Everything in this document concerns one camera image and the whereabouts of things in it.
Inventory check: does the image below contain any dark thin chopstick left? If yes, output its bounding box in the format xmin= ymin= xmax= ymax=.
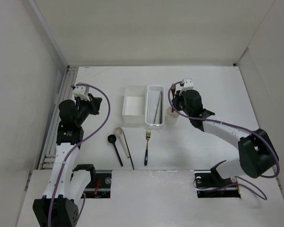
xmin=123 ymin=131 xmax=135 ymax=170

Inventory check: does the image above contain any cream paper cup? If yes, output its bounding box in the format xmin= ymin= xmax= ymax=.
xmin=165 ymin=106 xmax=179 ymax=125

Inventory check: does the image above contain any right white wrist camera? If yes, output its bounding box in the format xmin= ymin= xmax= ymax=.
xmin=180 ymin=78 xmax=194 ymax=91

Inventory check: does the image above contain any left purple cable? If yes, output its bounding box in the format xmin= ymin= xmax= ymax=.
xmin=47 ymin=82 xmax=111 ymax=227

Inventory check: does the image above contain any cream wooden spoon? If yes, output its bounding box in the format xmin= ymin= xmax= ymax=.
xmin=114 ymin=127 xmax=129 ymax=158

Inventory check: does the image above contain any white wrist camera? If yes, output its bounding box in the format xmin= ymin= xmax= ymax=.
xmin=180 ymin=78 xmax=194 ymax=91
xmin=72 ymin=85 xmax=90 ymax=101

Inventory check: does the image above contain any aluminium rail frame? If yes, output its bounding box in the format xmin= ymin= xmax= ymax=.
xmin=36 ymin=65 xmax=79 ymax=170

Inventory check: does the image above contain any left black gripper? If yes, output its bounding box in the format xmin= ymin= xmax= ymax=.
xmin=74 ymin=94 xmax=102 ymax=126

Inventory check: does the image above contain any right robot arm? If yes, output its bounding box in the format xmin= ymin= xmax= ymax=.
xmin=169 ymin=89 xmax=280 ymax=186

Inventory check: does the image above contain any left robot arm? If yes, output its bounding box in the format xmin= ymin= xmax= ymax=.
xmin=33 ymin=94 xmax=102 ymax=227

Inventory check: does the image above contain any brown wooden fork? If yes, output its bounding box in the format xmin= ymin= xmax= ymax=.
xmin=171 ymin=84 xmax=177 ymax=113

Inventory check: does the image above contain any gold fork black handle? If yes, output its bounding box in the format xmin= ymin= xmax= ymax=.
xmin=144 ymin=130 xmax=151 ymax=166

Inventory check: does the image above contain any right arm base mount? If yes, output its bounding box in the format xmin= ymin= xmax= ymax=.
xmin=194 ymin=170 xmax=241 ymax=198

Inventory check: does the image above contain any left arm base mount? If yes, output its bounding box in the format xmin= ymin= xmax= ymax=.
xmin=84 ymin=170 xmax=112 ymax=199

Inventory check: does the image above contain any black spoon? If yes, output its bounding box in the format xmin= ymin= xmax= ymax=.
xmin=107 ymin=134 xmax=124 ymax=167

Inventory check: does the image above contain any white square box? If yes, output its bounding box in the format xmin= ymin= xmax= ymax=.
xmin=122 ymin=85 xmax=146 ymax=124

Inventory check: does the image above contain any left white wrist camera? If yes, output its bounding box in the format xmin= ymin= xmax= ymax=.
xmin=72 ymin=85 xmax=90 ymax=101

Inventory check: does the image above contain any white perforated basket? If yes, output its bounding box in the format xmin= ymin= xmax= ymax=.
xmin=145 ymin=85 xmax=165 ymax=129

